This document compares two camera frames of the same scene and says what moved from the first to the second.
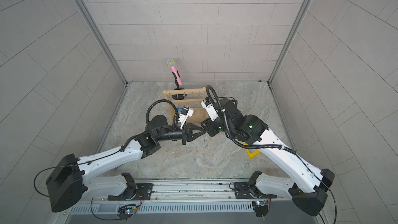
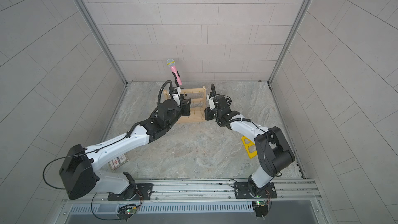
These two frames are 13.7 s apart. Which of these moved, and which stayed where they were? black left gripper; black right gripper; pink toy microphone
Moved: black right gripper; black left gripper
Stayed: pink toy microphone
